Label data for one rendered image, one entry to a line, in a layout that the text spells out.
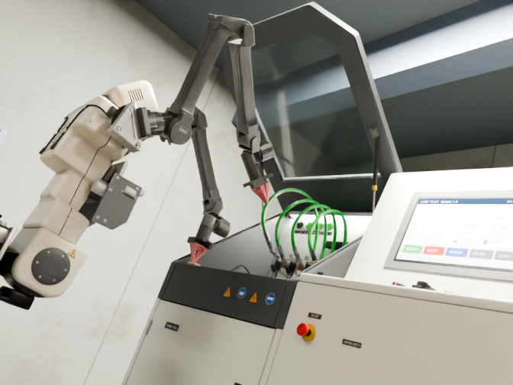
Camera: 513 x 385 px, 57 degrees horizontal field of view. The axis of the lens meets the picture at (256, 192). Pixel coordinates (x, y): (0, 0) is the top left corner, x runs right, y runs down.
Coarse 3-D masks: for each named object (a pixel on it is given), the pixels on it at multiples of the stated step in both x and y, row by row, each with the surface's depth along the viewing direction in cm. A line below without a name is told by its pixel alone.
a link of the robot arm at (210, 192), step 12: (204, 120) 201; (192, 132) 202; (204, 132) 203; (204, 144) 202; (204, 156) 201; (204, 168) 200; (204, 180) 200; (204, 192) 201; (216, 192) 201; (204, 204) 202
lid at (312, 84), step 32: (256, 32) 199; (288, 32) 190; (320, 32) 181; (352, 32) 174; (224, 64) 221; (256, 64) 211; (288, 64) 201; (320, 64) 191; (352, 64) 180; (256, 96) 222; (288, 96) 210; (320, 96) 200; (352, 96) 190; (288, 128) 221; (320, 128) 209; (352, 128) 199; (384, 128) 188; (288, 160) 233; (320, 160) 220; (352, 160) 208; (384, 160) 195; (288, 192) 243; (320, 192) 229; (352, 192) 216
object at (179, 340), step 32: (160, 320) 187; (192, 320) 175; (224, 320) 164; (160, 352) 178; (192, 352) 167; (224, 352) 157; (256, 352) 148; (128, 384) 181; (160, 384) 170; (192, 384) 159; (224, 384) 151; (256, 384) 143
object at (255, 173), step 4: (252, 164) 171; (256, 164) 173; (248, 168) 172; (252, 168) 171; (256, 168) 172; (260, 168) 173; (248, 172) 172; (252, 172) 171; (256, 172) 171; (260, 172) 172; (248, 176) 174; (252, 176) 172; (256, 176) 171; (260, 176) 172; (264, 176) 172; (268, 176) 174; (272, 176) 174; (252, 180) 172; (256, 180) 170; (244, 184) 173; (248, 184) 174; (252, 184) 169
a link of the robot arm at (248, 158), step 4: (244, 152) 172; (248, 152) 171; (256, 152) 175; (240, 156) 173; (244, 156) 171; (248, 156) 171; (252, 156) 171; (256, 156) 173; (260, 156) 175; (244, 160) 172; (248, 160) 171; (252, 160) 171; (256, 160) 172; (244, 164) 173; (248, 164) 171
